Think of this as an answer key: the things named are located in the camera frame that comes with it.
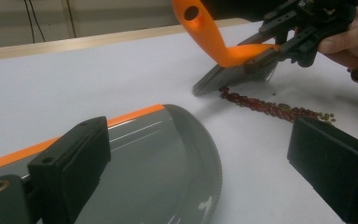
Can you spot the red kidney beans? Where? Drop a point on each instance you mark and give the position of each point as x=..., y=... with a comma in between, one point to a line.
x=261, y=105

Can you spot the wooden table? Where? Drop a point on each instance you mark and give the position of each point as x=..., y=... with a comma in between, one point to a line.
x=74, y=43

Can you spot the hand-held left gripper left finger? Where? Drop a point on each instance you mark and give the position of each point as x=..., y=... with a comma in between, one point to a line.
x=74, y=161

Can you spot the grey dustpan with orange edge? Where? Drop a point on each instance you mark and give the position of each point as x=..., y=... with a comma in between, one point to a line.
x=155, y=165

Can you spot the orange brush with grey bristles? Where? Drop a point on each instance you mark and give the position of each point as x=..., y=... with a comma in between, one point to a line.
x=208, y=37

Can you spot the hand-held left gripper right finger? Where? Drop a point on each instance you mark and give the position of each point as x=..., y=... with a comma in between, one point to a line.
x=332, y=168

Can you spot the small green beans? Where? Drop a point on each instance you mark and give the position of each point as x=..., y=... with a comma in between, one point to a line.
x=324, y=116

